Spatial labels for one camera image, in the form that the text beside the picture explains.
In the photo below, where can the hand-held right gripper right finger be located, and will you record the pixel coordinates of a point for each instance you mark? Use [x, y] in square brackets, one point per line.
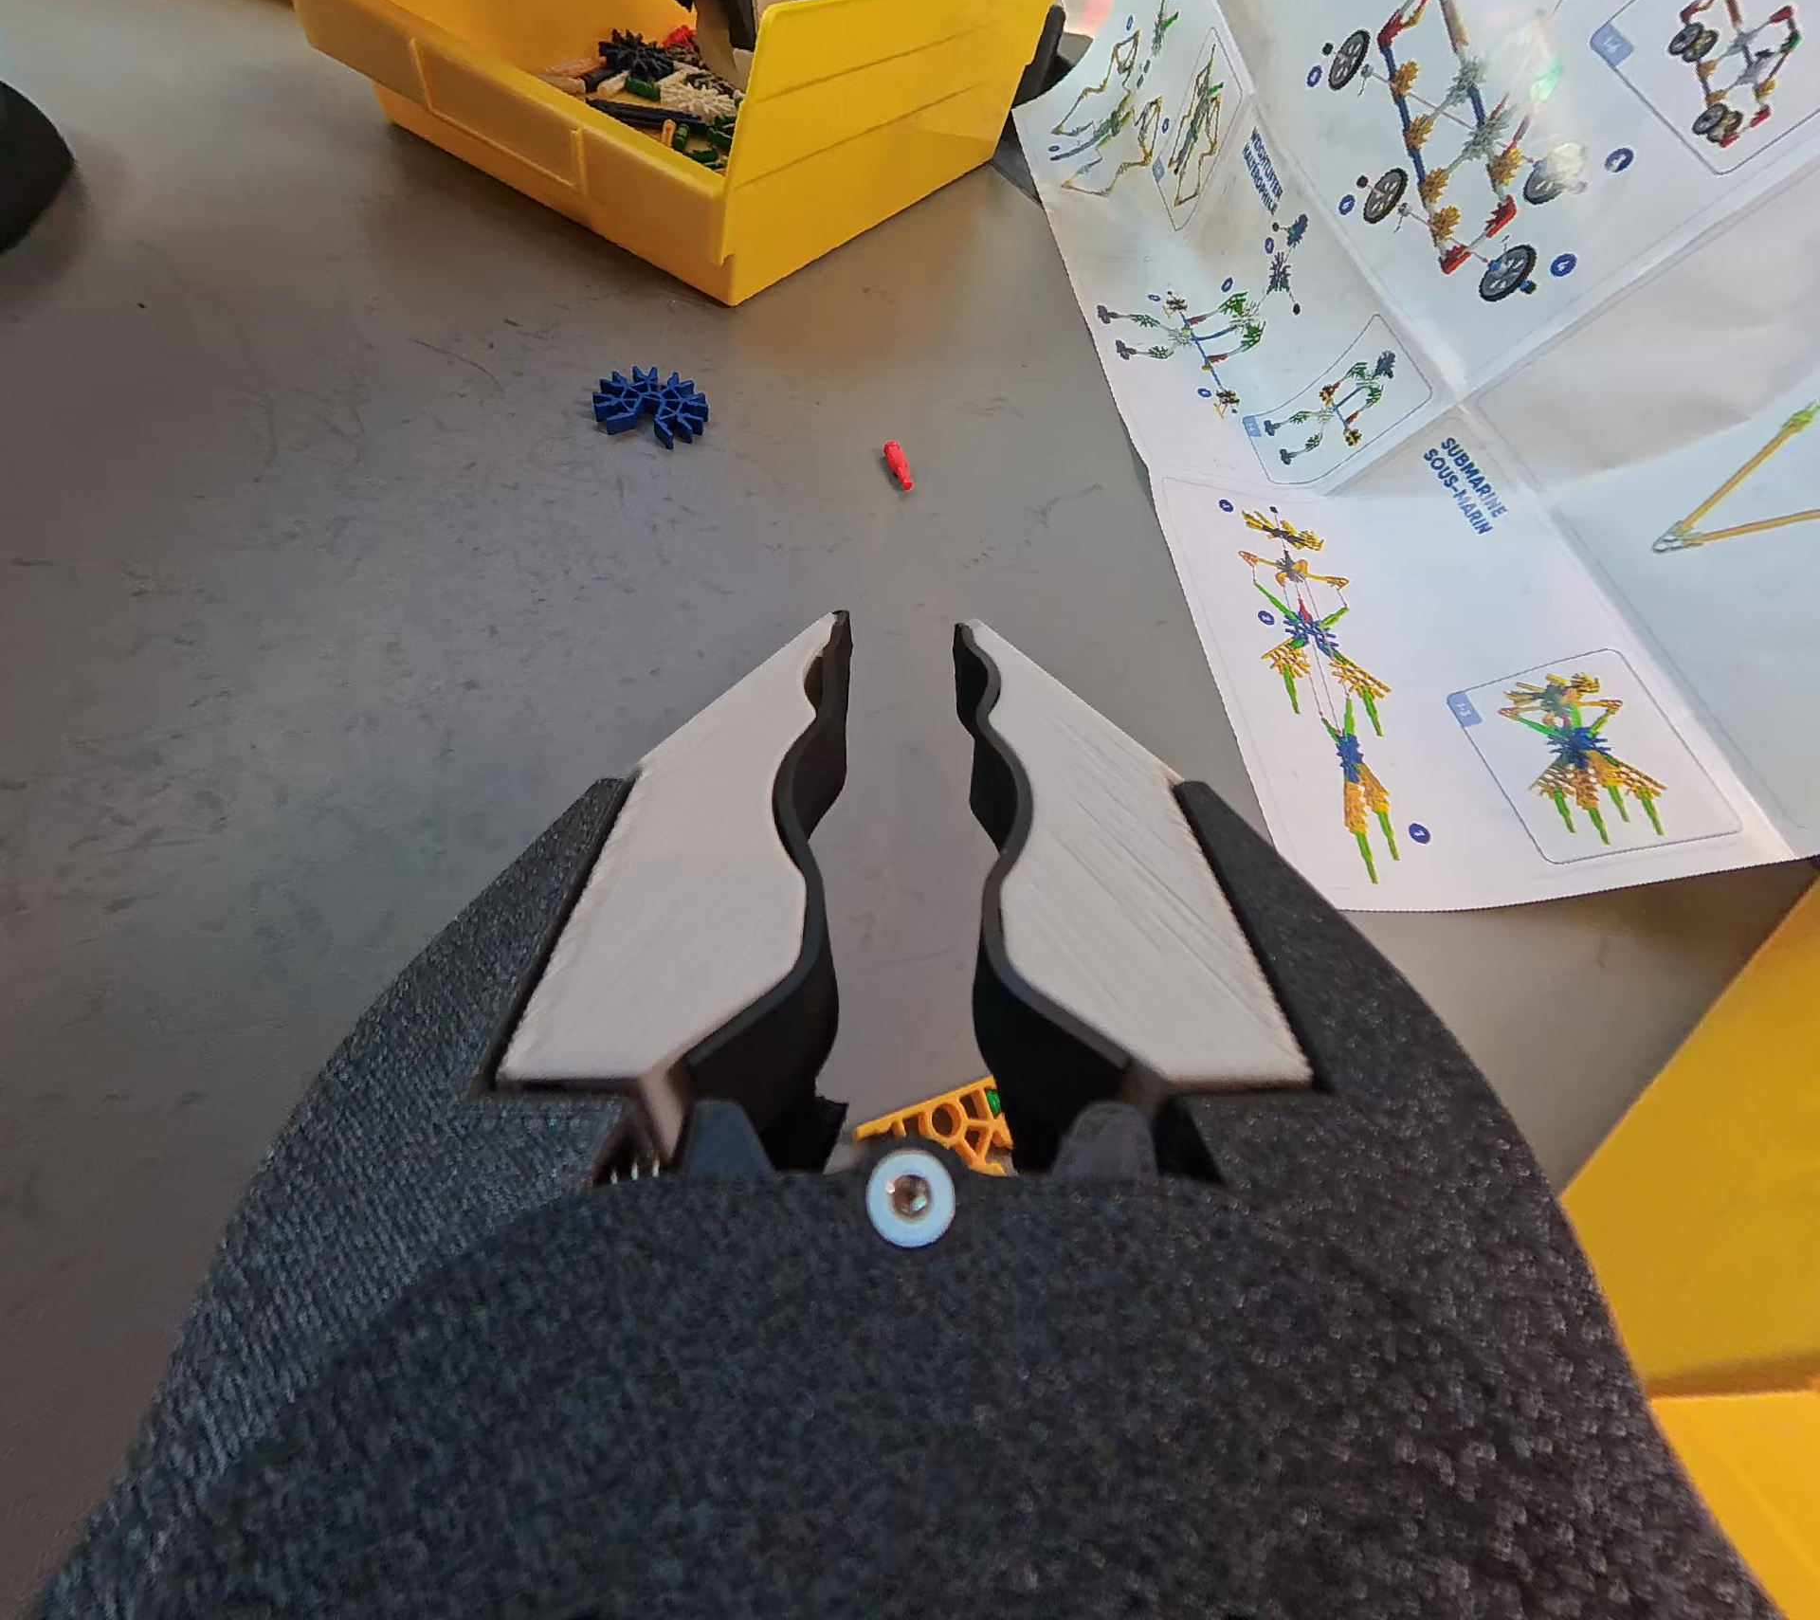
[1151, 938]

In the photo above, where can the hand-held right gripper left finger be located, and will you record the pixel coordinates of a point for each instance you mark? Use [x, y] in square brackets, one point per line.
[667, 938]

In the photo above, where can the yellow plastic bin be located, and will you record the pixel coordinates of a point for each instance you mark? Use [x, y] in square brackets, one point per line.
[881, 113]
[1706, 1194]

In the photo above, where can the orange fan connector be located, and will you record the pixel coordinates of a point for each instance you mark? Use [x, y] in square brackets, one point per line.
[931, 1130]

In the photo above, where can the blue snowflake connector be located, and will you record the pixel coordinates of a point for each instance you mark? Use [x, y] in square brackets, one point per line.
[679, 413]
[626, 401]

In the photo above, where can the red short rod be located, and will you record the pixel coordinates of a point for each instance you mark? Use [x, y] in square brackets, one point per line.
[897, 466]

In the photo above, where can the grey desk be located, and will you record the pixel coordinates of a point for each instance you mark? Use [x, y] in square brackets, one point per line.
[354, 584]

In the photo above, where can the pile of toy building pieces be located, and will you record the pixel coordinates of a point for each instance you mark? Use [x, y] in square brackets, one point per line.
[654, 100]

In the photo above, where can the printed instruction sheet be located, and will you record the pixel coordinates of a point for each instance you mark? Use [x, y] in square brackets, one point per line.
[1564, 369]

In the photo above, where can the black rounded object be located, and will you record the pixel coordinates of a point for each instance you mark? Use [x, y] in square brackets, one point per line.
[28, 170]

